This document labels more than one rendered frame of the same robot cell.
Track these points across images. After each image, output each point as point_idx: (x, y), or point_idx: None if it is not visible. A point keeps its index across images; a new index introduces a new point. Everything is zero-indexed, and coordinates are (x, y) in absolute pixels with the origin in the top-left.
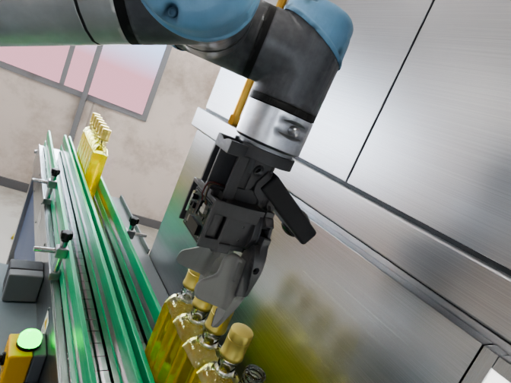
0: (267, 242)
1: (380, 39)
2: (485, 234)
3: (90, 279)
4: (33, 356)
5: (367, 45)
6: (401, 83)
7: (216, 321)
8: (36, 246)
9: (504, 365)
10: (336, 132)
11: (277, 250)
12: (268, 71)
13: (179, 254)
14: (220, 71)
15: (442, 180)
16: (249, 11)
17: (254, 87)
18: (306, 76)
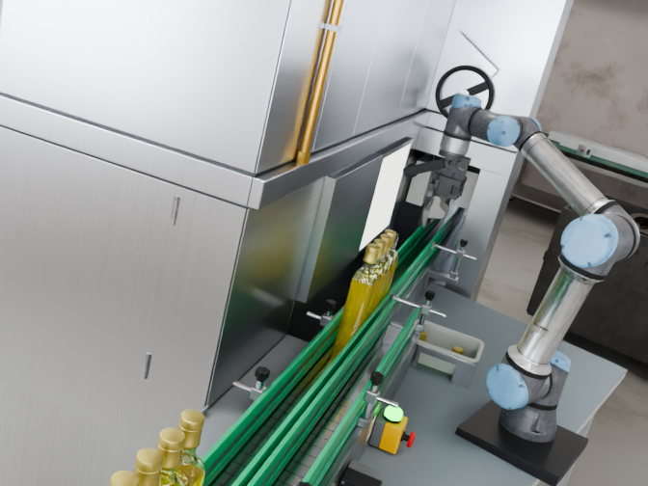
0: None
1: (368, 42)
2: (377, 120)
3: (325, 411)
4: None
5: (364, 48)
6: (370, 68)
7: (431, 219)
8: (396, 402)
9: (385, 154)
10: (351, 112)
11: (342, 202)
12: None
13: (445, 214)
14: (269, 113)
15: (373, 108)
16: None
17: (471, 137)
18: (468, 122)
